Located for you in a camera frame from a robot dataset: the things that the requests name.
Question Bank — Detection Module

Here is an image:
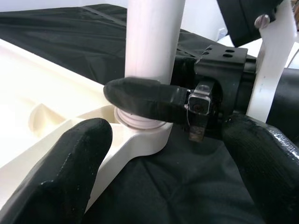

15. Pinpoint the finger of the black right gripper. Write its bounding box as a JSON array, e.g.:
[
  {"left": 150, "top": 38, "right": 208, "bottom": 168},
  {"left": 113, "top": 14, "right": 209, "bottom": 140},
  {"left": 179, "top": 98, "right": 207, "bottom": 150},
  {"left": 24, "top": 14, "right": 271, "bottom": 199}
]
[
  {"left": 171, "top": 55, "right": 199, "bottom": 91},
  {"left": 102, "top": 77, "right": 212, "bottom": 126}
]

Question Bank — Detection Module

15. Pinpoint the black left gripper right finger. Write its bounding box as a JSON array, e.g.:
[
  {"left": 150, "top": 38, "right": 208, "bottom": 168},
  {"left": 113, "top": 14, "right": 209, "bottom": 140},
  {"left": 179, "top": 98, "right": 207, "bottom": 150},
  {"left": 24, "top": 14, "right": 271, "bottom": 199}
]
[{"left": 221, "top": 115, "right": 299, "bottom": 224}]

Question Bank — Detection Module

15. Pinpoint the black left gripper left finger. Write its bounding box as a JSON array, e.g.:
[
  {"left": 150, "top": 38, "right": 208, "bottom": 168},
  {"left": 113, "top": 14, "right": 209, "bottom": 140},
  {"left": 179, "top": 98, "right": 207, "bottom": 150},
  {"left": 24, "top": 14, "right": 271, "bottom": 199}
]
[{"left": 0, "top": 117, "right": 113, "bottom": 224}]

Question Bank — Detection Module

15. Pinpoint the white tapered table leg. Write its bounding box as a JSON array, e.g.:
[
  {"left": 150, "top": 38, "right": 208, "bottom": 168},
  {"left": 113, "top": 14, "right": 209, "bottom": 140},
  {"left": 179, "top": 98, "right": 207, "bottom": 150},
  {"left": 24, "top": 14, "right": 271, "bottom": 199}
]
[{"left": 114, "top": 0, "right": 186, "bottom": 130}]

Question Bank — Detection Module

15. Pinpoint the white plastic table top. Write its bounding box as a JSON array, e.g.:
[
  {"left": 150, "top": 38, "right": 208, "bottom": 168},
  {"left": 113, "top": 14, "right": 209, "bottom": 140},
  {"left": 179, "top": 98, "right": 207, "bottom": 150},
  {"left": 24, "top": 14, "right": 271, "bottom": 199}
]
[{"left": 0, "top": 38, "right": 175, "bottom": 220}]

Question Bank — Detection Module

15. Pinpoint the black table cloth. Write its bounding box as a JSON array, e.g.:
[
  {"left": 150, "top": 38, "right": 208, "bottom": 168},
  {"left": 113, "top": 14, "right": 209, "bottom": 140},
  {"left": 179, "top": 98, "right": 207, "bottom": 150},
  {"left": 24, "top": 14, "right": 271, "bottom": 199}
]
[{"left": 0, "top": 4, "right": 299, "bottom": 224}]

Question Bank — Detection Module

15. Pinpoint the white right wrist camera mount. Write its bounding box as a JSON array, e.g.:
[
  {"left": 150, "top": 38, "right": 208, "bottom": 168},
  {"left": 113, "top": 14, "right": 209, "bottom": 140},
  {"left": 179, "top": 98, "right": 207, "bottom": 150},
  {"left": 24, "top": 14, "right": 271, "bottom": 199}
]
[{"left": 217, "top": 0, "right": 299, "bottom": 124}]

